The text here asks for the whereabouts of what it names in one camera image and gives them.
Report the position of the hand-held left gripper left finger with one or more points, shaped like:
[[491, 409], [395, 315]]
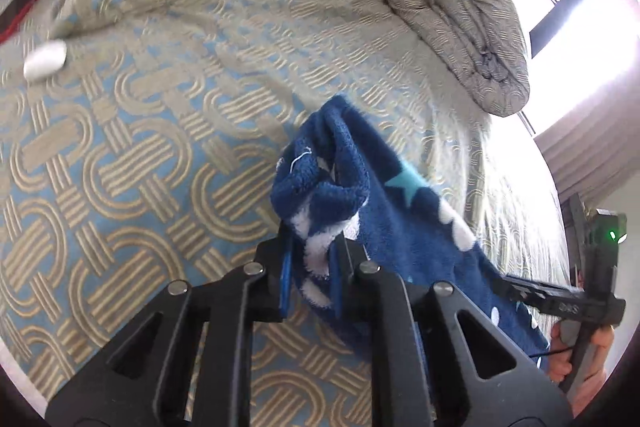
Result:
[[286, 279]]

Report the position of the beige curtain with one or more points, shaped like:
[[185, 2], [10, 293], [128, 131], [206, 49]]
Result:
[[590, 147]]

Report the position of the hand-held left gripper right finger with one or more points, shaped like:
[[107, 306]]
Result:
[[336, 287]]

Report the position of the person's right hand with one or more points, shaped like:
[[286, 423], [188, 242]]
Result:
[[597, 367]]

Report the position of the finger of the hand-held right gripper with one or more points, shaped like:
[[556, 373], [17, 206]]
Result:
[[540, 299]]

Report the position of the folded grey-beige duvet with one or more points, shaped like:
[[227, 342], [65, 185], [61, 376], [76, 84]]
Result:
[[450, 7]]

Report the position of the blue star print fleece pants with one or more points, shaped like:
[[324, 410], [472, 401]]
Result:
[[390, 227]]

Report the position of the bed with patterned sheet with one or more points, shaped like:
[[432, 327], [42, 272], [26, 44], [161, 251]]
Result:
[[150, 157]]

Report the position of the white charger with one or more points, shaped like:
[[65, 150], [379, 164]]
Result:
[[45, 61]]

